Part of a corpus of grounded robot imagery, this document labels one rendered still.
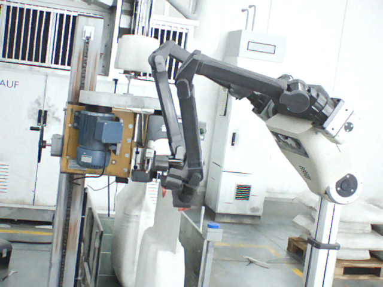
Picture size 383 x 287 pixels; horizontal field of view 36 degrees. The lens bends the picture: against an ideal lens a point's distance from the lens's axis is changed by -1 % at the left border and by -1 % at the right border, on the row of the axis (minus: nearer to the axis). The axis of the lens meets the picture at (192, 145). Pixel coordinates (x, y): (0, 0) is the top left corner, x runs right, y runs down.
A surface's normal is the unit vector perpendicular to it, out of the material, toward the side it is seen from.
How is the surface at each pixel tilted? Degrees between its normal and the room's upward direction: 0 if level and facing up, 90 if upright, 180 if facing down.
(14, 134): 91
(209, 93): 90
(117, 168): 90
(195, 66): 117
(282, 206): 90
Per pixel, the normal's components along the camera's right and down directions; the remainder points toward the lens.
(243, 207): 0.25, 0.14
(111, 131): 0.63, 0.17
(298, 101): -0.11, 0.54
